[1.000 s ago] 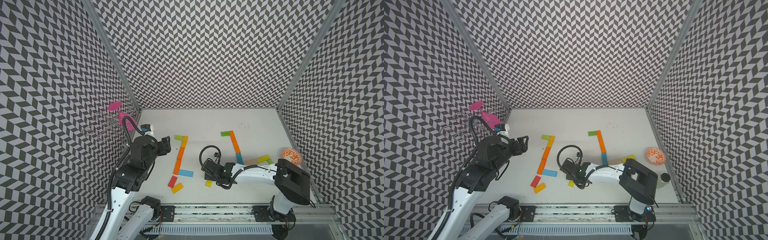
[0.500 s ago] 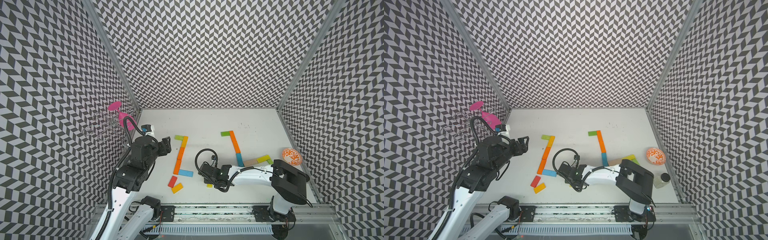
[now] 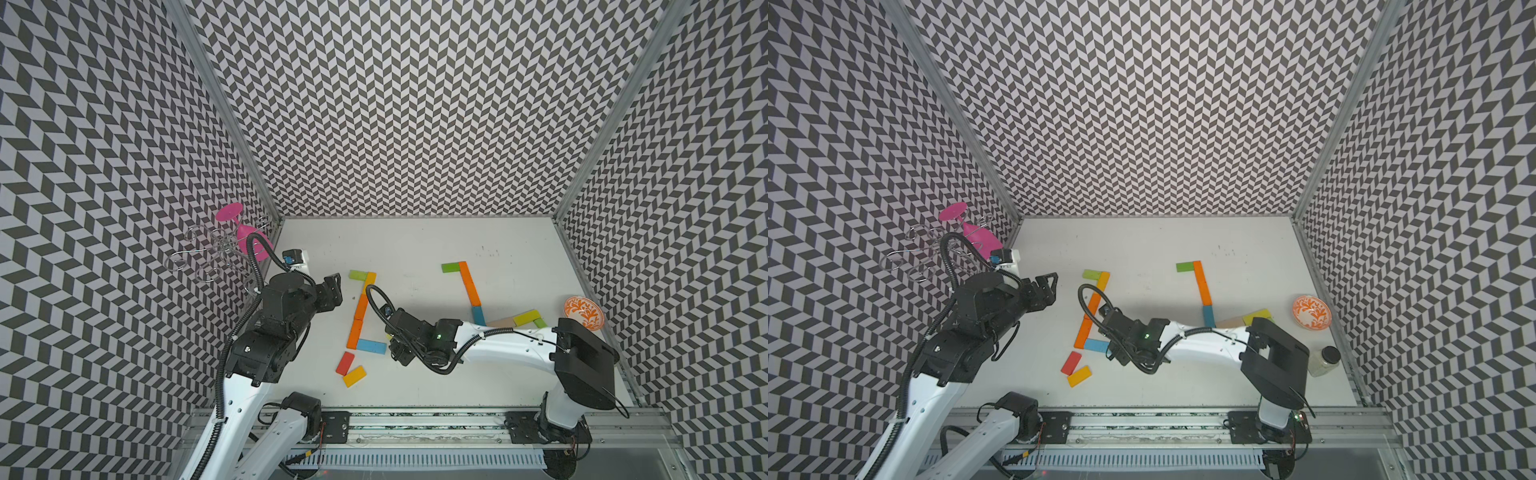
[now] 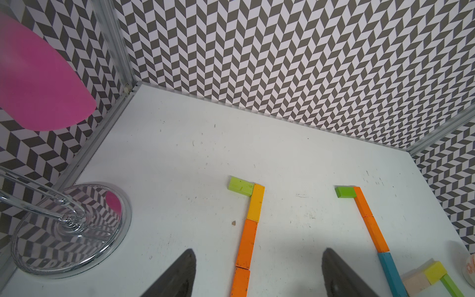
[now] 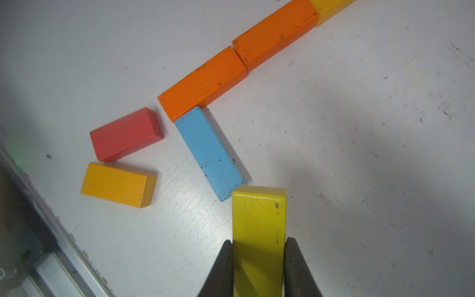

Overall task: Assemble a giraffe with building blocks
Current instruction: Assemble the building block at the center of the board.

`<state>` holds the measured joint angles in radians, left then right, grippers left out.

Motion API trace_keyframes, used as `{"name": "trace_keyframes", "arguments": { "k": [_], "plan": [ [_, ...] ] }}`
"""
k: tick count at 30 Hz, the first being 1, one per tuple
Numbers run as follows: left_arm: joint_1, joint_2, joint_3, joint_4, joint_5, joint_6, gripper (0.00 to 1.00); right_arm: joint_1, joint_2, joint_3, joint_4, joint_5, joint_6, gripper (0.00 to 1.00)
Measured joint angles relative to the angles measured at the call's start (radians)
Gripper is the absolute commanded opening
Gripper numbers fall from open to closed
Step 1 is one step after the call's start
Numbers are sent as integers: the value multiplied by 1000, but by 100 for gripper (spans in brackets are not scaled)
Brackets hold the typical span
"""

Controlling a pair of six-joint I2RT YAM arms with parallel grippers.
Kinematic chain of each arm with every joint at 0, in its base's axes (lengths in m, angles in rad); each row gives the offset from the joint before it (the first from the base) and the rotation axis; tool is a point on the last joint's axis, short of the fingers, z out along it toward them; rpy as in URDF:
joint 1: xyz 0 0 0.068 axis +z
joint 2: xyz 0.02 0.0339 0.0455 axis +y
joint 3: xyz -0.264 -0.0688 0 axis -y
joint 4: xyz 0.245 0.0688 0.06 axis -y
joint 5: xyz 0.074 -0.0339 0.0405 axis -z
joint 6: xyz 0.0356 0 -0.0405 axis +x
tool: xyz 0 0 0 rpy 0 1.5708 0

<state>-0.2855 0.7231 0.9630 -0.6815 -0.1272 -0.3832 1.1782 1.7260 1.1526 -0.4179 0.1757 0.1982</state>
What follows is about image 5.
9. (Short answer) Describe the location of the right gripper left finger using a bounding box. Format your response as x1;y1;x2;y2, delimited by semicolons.
198;240;235;297

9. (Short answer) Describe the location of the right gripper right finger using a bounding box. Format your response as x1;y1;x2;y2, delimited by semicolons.
284;237;323;297

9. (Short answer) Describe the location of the yellow block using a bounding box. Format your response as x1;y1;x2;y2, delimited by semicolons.
232;185;287;297

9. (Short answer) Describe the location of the sky blue block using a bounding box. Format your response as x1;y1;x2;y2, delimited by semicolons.
174;106;246;202

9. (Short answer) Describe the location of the yellow-orange block bottom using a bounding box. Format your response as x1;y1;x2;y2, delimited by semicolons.
81;163;157;208

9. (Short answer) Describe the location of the yellow-orange block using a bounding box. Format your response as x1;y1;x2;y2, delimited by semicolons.
81;163;157;208
310;0;355;27

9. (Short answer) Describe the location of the orange block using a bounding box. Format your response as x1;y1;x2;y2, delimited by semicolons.
158;47;247;121
232;0;319;71

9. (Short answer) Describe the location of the red block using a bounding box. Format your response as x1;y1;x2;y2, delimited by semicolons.
90;108;164;162

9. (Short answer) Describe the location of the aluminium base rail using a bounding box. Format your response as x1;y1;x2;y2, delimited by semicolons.
1;148;114;297

